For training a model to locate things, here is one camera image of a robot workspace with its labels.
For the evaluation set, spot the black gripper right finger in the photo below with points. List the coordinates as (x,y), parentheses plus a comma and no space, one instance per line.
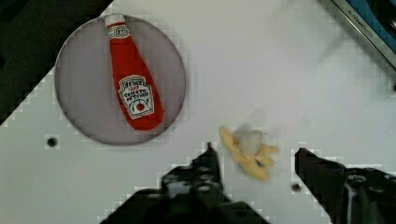
(348,195)

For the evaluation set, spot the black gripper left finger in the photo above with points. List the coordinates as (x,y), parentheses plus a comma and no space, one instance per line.
(189,194)

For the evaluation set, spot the plush peeled banana toy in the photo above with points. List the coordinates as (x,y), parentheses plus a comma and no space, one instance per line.
(250,152)

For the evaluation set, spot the silver toaster oven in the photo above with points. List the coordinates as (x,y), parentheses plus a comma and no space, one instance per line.
(374,22)

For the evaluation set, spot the plush red ketchup bottle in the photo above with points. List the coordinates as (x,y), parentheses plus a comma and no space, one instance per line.
(135,88)

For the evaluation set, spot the round grey plate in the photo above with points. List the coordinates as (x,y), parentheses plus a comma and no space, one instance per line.
(84,83)

